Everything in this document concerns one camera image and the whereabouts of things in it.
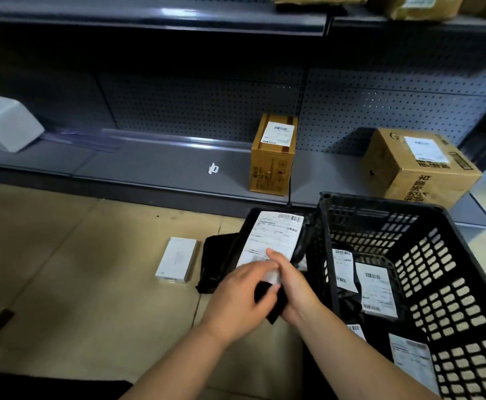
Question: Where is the person's left hand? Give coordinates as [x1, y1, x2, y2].
[200, 260, 282, 347]

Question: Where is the person's right hand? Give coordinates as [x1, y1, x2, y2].
[266, 247, 323, 328]

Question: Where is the black parcel with white label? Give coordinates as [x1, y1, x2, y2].
[234, 207, 312, 325]
[345, 322, 369, 343]
[368, 325, 442, 397]
[331, 245, 360, 300]
[353, 261, 406, 325]

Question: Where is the person's right forearm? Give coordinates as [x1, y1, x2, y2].
[296, 304, 440, 400]

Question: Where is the person's left forearm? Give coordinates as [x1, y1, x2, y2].
[119, 321, 229, 400]

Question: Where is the crumpled black plastic bag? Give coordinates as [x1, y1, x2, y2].
[196, 232, 241, 295]

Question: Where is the small white box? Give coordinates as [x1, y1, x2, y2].
[155, 237, 198, 285]

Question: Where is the tall cardboard box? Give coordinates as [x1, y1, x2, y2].
[249, 113, 299, 196]

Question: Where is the grey metal shelf unit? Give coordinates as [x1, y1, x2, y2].
[0, 0, 486, 232]

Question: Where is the large cardboard box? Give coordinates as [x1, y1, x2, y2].
[361, 127, 483, 210]

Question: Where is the black plastic crate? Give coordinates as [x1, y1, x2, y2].
[303, 191, 486, 400]

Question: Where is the person's dark clothing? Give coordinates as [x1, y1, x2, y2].
[0, 372, 134, 400]

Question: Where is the cardboard box with label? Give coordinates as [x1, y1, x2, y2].
[387, 0, 465, 21]

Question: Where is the white box with green print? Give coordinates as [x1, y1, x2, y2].
[0, 92, 46, 154]

